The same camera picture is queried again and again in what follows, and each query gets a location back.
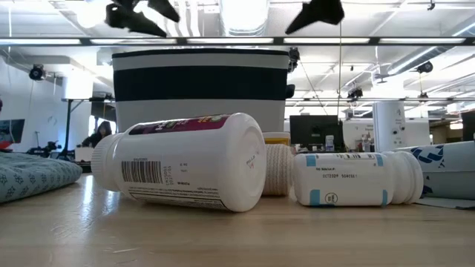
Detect thin hanging cable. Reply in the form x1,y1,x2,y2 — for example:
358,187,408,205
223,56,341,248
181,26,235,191
336,22,343,119

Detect dark wall screen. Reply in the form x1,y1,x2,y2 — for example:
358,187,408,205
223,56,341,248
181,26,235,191
0,118,26,145

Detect white storage box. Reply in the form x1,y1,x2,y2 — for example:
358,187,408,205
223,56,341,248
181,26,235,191
73,146,94,162

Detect white round column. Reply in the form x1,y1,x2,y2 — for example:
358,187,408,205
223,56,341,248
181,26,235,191
372,100,407,153

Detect large white bottle purple label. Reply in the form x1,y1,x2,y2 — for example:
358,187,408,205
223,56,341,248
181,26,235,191
91,112,267,213

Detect black overhead frame bar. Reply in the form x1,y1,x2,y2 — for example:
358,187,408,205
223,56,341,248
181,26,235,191
0,36,475,47

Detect white blue printed package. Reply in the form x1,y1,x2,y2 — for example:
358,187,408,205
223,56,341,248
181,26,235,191
393,140,475,211

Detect navy white striped fabric basket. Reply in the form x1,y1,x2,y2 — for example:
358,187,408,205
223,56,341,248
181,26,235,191
111,47,296,134

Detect white bottle blue label marks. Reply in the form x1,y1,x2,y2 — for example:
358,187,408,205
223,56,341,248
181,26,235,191
292,151,425,207

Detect white gauze roll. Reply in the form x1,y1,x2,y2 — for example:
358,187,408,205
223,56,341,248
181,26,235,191
261,143,295,197

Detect blue patterned folded cloth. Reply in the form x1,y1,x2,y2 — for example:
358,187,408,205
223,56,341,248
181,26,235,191
0,151,83,204

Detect black computer monitor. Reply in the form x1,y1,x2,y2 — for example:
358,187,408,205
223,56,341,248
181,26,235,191
289,114,345,152

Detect yellow bottle white lid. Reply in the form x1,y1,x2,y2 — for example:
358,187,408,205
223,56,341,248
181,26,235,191
262,131,292,146

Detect black table leg frame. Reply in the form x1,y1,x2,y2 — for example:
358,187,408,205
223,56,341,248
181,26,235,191
61,96,116,159

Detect person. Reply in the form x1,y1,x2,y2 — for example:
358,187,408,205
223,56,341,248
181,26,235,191
81,120,113,148

